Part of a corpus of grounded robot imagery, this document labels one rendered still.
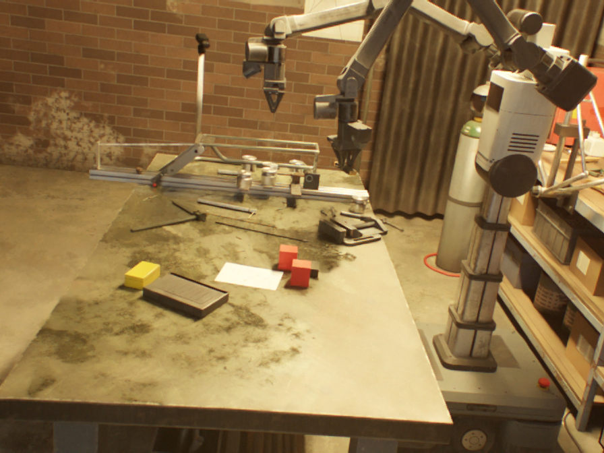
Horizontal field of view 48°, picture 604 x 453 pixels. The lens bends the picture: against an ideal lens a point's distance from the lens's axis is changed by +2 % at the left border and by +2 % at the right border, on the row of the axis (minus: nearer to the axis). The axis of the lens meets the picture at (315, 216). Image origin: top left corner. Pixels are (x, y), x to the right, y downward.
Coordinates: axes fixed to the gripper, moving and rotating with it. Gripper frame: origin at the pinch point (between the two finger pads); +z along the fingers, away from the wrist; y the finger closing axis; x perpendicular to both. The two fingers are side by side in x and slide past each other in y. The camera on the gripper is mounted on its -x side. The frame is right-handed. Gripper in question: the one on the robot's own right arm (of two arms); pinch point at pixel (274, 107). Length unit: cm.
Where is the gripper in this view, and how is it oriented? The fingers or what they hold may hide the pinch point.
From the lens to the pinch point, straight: 220.2
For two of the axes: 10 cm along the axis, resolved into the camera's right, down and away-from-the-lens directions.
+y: 0.3, 3.5, -9.4
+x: 10.0, 0.7, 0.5
